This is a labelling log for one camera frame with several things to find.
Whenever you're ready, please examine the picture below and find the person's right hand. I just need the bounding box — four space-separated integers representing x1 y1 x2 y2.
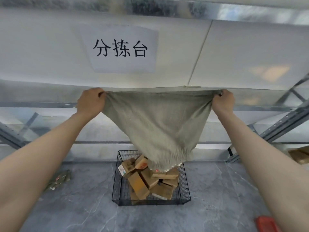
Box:
211 89 235 116

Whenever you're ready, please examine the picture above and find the person's left hand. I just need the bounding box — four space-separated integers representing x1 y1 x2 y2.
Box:
76 88 107 117

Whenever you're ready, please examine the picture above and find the grey cloth sack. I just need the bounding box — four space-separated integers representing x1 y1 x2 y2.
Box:
102 90 221 171

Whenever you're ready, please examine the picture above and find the person's left forearm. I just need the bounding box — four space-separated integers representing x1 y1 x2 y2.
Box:
0 111 102 232

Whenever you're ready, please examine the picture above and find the person's right forearm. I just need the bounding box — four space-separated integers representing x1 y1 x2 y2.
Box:
214 111 309 232

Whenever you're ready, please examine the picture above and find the white paper sign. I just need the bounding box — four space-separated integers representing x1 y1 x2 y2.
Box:
72 24 159 74

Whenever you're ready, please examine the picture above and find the pile of cardboard parcel boxes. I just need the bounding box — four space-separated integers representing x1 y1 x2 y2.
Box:
118 154 180 201

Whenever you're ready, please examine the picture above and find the brown cardboard box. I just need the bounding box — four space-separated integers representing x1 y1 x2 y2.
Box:
287 146 309 165

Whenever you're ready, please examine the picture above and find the red plastic object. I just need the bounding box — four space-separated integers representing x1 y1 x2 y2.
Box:
256 216 278 232

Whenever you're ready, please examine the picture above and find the black wire basket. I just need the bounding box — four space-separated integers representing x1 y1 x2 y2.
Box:
111 150 192 207

